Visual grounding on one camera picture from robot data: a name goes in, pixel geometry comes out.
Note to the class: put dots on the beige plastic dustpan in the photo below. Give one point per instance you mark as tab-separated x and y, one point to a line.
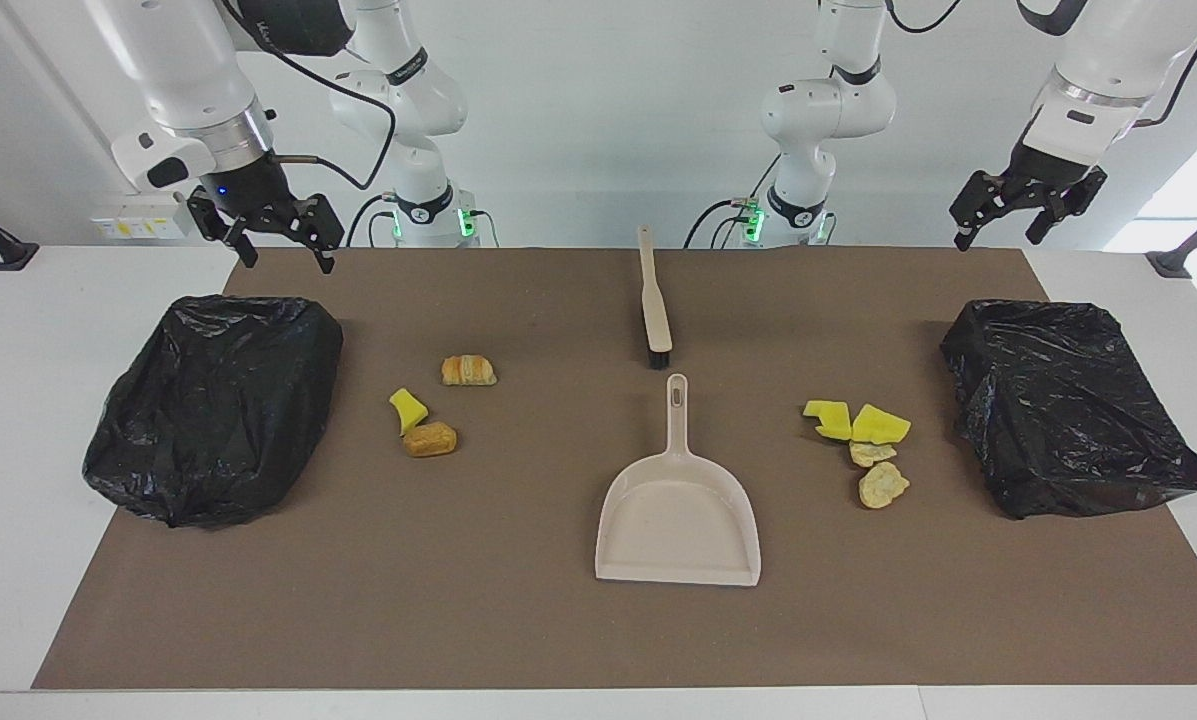
678	510

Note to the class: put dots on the large pale bread lump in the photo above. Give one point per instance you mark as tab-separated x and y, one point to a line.
883	486

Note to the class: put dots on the wedge yellow sponge piece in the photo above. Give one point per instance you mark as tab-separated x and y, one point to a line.
880	427

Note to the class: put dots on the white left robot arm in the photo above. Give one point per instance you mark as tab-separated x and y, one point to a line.
828	110

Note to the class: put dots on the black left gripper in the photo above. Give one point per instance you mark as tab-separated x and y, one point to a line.
1048	165

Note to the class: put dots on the small yellow green sponge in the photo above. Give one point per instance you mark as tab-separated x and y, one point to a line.
408	408

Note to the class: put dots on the black bag lined bin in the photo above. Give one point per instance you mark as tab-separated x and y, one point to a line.
218	410
1068	410

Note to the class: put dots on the beige hand brush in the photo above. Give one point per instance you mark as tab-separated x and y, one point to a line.
655	310

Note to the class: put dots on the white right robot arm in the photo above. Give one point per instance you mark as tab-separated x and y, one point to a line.
188	70

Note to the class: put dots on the white wall socket box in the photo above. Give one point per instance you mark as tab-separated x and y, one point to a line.
138	218

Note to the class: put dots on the striped croissant pastry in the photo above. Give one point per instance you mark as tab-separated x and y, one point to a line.
468	371

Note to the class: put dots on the brown bread roll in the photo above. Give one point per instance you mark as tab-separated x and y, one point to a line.
430	440

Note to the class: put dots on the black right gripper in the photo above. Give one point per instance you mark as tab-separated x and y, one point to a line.
253	190

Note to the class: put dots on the small pale bread chunk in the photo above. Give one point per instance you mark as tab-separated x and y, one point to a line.
870	454

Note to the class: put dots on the notched yellow sponge piece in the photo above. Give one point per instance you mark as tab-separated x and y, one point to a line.
830	420

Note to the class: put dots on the brown table mat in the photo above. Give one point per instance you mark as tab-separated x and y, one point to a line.
598	620

